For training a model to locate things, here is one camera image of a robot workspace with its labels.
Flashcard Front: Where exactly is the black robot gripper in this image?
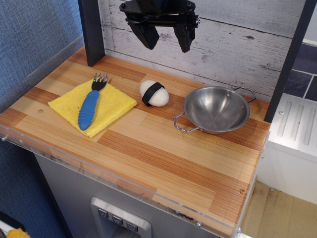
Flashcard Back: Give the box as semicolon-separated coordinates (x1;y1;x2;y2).
119;0;199;53

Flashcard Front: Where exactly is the white sushi with black band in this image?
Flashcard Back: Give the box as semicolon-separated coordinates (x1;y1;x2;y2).
139;80;169;107

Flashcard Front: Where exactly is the yellow black object corner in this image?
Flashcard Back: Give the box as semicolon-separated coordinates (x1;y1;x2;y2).
0;221;31;238

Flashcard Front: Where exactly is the yellow folded cloth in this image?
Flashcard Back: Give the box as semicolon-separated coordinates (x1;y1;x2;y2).
49;80;137;138

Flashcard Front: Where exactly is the white grooved appliance top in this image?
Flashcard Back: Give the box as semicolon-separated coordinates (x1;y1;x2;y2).
268;94;317;156

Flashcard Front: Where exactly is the clear acrylic edge guard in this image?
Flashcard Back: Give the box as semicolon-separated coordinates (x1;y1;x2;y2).
0;120;268;238

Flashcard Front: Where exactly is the silver dispenser button panel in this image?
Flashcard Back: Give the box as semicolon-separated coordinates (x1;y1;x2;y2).
91;197;152;238

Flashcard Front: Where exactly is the dark grey left post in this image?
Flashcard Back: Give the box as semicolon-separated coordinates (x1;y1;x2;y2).
78;0;105;66

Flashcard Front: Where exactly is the dark grey post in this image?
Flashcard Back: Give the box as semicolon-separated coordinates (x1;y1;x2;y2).
78;0;105;66
264;0;317;122

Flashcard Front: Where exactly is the stainless steel bowl with handles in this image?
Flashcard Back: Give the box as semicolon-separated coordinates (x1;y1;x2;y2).
173;86;256;134

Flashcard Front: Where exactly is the blue handled fork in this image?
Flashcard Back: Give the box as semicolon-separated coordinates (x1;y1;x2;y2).
78;73;108;130

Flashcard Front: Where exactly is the dark grey right post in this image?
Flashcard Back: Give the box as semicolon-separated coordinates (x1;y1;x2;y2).
264;0;317;122

